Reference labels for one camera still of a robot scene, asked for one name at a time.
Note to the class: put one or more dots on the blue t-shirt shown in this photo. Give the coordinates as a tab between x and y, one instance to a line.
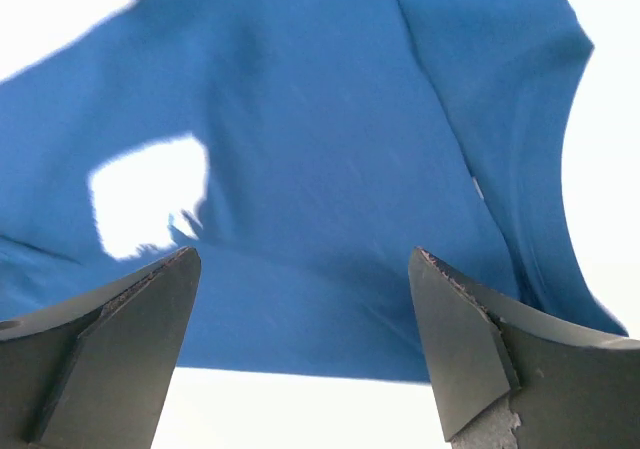
304	148

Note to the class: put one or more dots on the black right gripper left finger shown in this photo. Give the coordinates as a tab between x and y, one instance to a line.
93	371

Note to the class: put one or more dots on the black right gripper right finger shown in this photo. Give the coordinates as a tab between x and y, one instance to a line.
505	375

